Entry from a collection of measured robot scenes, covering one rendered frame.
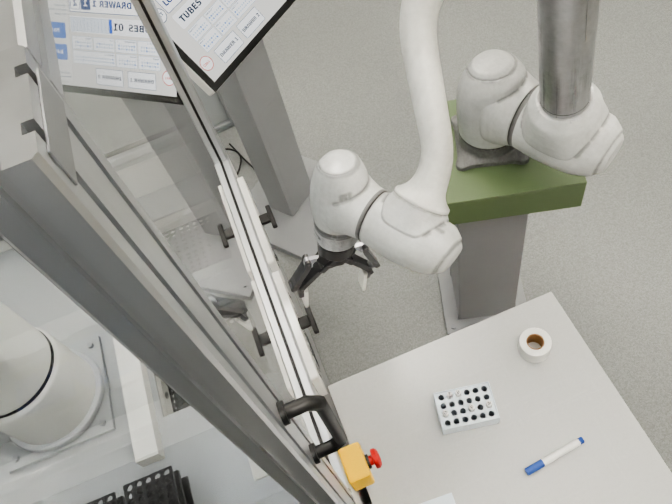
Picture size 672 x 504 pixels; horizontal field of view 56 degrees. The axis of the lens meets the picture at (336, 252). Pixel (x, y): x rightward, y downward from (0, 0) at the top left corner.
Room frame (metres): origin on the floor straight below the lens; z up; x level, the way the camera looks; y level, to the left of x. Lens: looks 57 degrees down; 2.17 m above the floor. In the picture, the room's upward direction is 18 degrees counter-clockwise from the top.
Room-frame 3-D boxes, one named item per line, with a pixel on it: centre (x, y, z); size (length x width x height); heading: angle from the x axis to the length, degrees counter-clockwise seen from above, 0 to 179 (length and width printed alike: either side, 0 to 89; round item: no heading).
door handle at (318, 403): (0.25, 0.08, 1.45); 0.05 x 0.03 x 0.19; 95
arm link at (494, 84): (1.03, -0.47, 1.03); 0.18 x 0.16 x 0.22; 33
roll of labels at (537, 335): (0.51, -0.36, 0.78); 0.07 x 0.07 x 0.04
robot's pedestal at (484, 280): (1.04, -0.47, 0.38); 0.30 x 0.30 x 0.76; 78
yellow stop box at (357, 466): (0.35, 0.09, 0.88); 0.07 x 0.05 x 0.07; 5
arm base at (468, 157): (1.06, -0.47, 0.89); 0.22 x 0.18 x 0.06; 164
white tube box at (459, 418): (0.42, -0.16, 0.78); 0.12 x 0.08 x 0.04; 84
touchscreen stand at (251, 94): (1.69, 0.07, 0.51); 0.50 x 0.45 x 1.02; 43
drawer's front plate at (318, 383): (0.68, 0.14, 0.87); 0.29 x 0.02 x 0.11; 5
